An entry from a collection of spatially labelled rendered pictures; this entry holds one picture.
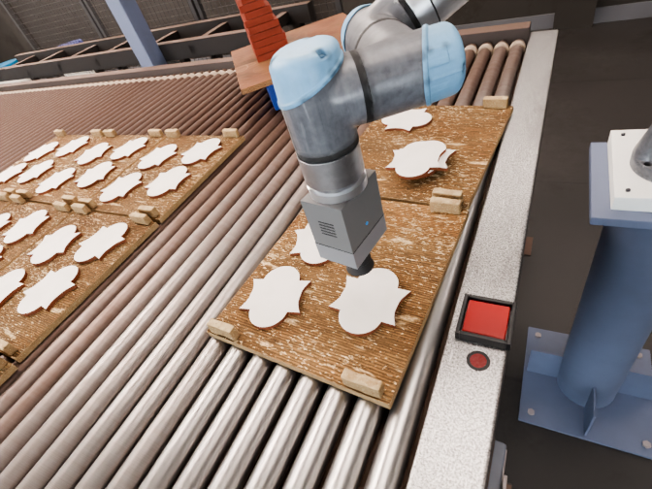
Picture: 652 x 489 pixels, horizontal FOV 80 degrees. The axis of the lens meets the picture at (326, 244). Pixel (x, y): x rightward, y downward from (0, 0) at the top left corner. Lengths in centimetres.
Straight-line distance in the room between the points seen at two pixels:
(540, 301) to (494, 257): 113
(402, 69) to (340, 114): 7
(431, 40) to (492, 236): 43
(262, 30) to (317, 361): 122
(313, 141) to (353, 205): 10
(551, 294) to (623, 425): 54
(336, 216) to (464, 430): 32
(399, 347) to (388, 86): 37
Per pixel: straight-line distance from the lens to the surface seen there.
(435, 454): 57
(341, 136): 43
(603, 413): 164
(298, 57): 40
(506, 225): 80
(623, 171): 98
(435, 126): 108
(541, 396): 162
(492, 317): 64
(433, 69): 43
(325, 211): 47
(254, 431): 63
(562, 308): 185
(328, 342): 63
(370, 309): 64
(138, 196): 126
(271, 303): 71
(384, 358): 60
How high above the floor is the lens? 145
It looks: 42 degrees down
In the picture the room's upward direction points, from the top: 19 degrees counter-clockwise
